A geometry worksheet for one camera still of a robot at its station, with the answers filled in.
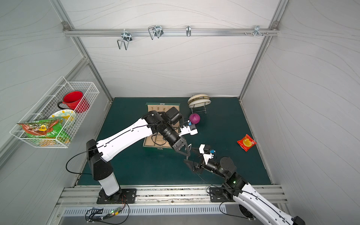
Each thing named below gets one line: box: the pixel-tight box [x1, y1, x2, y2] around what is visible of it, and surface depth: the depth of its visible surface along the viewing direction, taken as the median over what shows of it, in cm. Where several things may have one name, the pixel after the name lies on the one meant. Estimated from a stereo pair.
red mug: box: [57, 90, 91, 114], surface depth 69 cm
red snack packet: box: [236, 134, 258, 152], surface depth 95 cm
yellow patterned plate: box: [47, 109, 76, 126], surface depth 67 cm
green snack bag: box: [16, 119, 72, 146], surface depth 56 cm
